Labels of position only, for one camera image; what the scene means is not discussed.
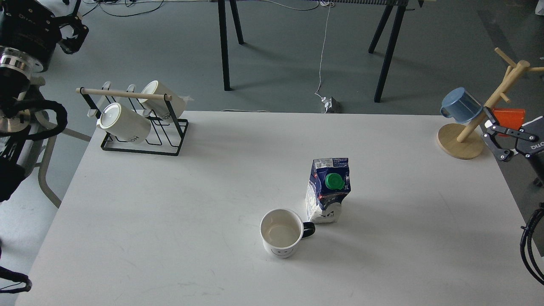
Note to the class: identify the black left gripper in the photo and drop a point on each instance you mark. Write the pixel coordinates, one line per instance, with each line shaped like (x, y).
(27, 26)

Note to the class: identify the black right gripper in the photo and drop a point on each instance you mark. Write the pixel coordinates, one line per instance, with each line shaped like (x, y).
(529, 142)

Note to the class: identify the blue white milk carton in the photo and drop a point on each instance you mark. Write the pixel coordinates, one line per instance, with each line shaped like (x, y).
(329, 184)

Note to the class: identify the white smiley mug black handle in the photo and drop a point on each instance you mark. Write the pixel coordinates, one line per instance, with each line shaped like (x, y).
(282, 230)

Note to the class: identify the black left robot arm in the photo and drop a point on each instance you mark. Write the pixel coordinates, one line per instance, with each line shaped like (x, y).
(19, 104)

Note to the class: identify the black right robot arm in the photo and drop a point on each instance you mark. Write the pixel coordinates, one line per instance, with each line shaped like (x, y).
(525, 245)

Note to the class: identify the orange mug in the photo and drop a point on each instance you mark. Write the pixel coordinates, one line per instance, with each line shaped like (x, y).
(511, 118)

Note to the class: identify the wooden mug tree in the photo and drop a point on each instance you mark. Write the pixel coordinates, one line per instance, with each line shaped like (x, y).
(460, 139)

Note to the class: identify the blue mug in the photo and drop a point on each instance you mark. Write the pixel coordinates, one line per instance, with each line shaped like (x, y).
(460, 105)

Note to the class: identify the white mug front on rack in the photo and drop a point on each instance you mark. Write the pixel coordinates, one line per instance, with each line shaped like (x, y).
(124, 123)

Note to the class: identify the white mug on rack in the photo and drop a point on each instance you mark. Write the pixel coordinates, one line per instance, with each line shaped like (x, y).
(159, 106)
(124, 123)

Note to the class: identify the white mug rear on rack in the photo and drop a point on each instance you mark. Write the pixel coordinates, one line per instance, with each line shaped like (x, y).
(159, 106)

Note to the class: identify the black table leg right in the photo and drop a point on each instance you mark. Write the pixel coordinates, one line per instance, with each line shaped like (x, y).
(391, 45)

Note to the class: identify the black table leg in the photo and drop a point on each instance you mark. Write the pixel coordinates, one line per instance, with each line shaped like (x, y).
(223, 37)
(391, 45)

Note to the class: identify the black table leg left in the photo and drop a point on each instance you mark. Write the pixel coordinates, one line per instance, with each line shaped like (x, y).
(223, 37)

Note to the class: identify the white power strip on floor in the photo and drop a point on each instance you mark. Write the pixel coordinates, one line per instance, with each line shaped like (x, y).
(330, 105)

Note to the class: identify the black wire mug rack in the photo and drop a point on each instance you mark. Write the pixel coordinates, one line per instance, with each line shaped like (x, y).
(164, 138)

